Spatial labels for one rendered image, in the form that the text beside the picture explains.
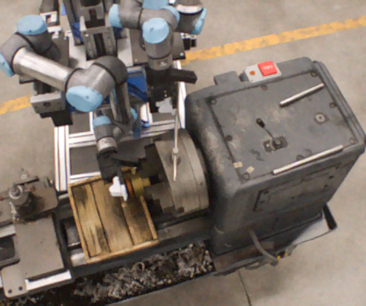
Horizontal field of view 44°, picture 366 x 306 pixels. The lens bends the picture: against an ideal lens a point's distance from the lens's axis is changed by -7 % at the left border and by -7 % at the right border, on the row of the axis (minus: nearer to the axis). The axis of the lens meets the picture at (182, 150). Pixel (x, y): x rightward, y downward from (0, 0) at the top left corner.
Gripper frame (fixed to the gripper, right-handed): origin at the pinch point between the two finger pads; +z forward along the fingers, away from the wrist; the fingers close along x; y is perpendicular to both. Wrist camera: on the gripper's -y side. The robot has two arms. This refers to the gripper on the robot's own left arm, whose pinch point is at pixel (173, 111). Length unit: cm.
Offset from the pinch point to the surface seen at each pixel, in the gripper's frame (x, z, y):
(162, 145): 2.0, 11.8, 6.0
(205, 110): -4.3, 7.2, -12.4
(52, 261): 14, 43, 58
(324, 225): 11, 86, -64
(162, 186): 7.1, 26.6, 9.7
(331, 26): -157, 90, -169
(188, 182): 15.4, 19.1, 1.7
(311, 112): 8, 11, -49
